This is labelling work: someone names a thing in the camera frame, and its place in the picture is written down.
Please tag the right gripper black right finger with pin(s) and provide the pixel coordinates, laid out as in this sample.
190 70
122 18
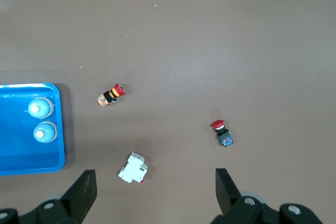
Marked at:
236 208

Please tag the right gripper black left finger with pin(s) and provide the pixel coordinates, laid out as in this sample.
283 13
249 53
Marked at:
76 203

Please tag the blue bell with cream knob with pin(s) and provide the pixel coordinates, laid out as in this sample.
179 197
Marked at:
46 132
40 107

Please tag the blue plastic tray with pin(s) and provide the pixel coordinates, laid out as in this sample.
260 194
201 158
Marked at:
15 153

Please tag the white circuit breaker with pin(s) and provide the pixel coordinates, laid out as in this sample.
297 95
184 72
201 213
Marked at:
132 167

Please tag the red push button black body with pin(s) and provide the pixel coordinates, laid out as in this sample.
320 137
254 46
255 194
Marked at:
222 133

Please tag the red emergency stop yellow collar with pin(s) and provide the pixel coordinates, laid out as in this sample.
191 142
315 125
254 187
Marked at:
110 96

